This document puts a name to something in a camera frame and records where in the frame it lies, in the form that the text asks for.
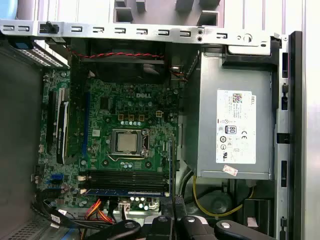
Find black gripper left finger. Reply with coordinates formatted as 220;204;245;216
83;198;175;240

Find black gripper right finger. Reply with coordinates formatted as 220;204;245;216
174;194;273;240

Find black RAM slot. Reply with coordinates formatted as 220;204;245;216
86;185;171;192
87;169;171;177
87;175;171;182
87;180;171;187

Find blue RAM stick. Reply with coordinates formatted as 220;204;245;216
84;188;169;198

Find black expansion slot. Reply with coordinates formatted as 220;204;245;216
46;90;57;152

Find white expansion slot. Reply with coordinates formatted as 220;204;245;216
59;86;70;103

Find black CPU socket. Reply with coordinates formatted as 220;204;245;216
109;127;151;161

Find silver CPU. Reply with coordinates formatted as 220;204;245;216
116;131;138;153

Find green motherboard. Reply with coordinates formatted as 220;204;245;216
37;69;186;218

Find silver power supply white label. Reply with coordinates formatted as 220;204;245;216
184;49;276;181

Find silver perforated drive cage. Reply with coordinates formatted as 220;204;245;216
0;214;83;240

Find black graphics card white stripe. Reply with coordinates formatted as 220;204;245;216
55;52;84;166

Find black case fan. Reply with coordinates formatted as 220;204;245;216
82;41;166;85

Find black and silver PC case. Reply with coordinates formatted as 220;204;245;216
0;18;305;240

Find grey parts rack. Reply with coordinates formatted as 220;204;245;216
113;0;222;27

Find black plastic case clip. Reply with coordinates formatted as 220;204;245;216
39;21;60;36

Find yellow wire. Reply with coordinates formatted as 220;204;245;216
192;174;255;218

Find orange and red wire bundle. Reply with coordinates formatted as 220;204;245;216
79;198;113;240

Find thin wire locking lever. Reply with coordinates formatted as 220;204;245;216
107;153;148;161

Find black data cable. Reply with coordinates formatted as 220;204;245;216
31;197;121;231

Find metal socket cover frame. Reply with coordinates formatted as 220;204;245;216
110;128;146;158

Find red and black twisted wire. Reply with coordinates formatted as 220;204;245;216
70;49;166;61

